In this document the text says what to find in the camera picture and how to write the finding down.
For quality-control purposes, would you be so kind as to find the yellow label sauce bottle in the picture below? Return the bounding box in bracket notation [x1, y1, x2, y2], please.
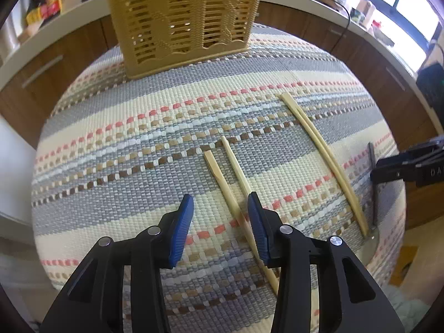
[26, 0, 45, 26]

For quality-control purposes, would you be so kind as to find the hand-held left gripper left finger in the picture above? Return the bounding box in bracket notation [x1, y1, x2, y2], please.
[40, 193, 195, 333]

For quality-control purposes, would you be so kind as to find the striped woven tablecloth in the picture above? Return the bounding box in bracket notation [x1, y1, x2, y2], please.
[31, 22, 407, 333]

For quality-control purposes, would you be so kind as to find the small brown dish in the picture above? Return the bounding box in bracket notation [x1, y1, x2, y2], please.
[17, 22, 44, 44]

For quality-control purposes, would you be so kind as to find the white bowl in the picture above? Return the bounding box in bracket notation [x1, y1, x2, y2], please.
[371, 24, 396, 46]

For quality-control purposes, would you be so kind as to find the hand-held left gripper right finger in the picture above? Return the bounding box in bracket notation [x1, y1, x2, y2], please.
[247, 191, 405, 333]

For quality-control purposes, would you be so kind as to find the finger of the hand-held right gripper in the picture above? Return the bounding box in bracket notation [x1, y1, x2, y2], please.
[376, 138, 444, 171]
[370, 166, 417, 183]

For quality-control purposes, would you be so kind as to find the black textured box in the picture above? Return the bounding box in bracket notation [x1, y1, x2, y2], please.
[416, 60, 444, 129]

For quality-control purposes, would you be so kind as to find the black power cable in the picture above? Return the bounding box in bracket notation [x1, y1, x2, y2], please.
[312, 0, 351, 54]

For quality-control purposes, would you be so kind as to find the dark grey spoon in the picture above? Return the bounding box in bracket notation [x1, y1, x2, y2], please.
[368, 142, 379, 229]

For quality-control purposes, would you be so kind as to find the pale green cloth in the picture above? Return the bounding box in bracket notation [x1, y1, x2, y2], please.
[385, 284, 434, 333]

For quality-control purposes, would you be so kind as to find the yellow plastic utensil basket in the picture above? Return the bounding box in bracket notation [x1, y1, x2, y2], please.
[104, 0, 268, 80]

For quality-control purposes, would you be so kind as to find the white kitchen countertop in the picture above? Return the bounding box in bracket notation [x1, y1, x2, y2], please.
[0, 0, 422, 91]

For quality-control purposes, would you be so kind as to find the yellow paper bag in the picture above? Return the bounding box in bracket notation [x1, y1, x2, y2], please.
[392, 244, 420, 285]

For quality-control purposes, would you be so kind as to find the kitchen window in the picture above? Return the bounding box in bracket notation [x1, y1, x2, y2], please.
[362, 0, 444, 42]

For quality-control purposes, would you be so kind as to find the patterned mug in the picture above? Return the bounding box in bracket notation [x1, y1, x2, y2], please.
[350, 0, 377, 28]

